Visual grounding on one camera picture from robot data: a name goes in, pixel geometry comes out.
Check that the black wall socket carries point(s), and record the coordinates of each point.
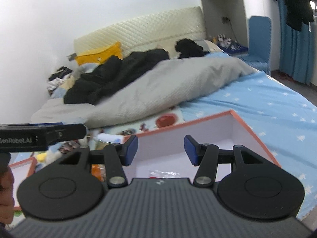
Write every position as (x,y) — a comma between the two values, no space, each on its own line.
(225,19)

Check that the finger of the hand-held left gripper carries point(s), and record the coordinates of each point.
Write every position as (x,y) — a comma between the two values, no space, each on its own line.
(66,131)

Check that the yellow pillow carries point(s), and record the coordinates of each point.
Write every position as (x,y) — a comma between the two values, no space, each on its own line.
(99,53)

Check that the clear red snack packet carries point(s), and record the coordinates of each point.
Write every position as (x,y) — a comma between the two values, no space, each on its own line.
(163,173)

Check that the beige pillow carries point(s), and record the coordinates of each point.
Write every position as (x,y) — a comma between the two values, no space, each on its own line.
(213,46)

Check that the orange-rimmed white cardboard box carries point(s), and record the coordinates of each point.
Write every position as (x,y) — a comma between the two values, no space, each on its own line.
(215,129)

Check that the orange-rimmed white box lid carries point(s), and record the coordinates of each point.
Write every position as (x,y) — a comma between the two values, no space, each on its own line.
(19,176)

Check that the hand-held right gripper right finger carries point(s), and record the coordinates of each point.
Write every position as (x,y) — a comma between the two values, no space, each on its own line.
(190,151)

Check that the cream quilted headboard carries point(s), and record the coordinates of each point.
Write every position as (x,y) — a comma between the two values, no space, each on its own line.
(148,29)

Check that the blue tray of small items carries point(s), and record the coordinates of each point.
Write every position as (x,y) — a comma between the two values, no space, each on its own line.
(232,45)

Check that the heap of folded clothes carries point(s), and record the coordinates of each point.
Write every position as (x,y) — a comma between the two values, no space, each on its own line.
(59,76)

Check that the blue covered chair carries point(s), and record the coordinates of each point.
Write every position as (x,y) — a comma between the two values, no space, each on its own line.
(258,39)

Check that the blue star bedsheet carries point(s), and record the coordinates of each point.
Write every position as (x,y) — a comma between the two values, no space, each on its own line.
(247,104)

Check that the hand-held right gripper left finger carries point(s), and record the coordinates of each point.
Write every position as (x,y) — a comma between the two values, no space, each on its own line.
(131,151)

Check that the person's left hand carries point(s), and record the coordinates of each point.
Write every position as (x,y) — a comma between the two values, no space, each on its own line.
(6,195)

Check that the small grey wall plate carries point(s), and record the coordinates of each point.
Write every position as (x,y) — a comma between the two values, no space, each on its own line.
(71,57)

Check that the hanging dark clothes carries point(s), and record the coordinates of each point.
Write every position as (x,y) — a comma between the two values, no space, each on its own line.
(294,5)

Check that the blue curtain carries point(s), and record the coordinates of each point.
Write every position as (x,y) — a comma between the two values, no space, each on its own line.
(292,54)

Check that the black padded jacket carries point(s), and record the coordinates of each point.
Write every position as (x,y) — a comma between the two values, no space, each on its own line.
(106,79)

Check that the fruit printed mat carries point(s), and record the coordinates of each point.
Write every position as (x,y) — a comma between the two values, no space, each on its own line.
(168,121)

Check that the grey duvet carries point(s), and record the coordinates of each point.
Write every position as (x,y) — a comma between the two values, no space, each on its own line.
(161,89)

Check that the plush toy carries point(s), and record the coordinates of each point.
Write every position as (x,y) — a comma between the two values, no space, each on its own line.
(109,138)

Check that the black fuzzy garment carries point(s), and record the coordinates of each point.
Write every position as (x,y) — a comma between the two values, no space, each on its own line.
(190,48)

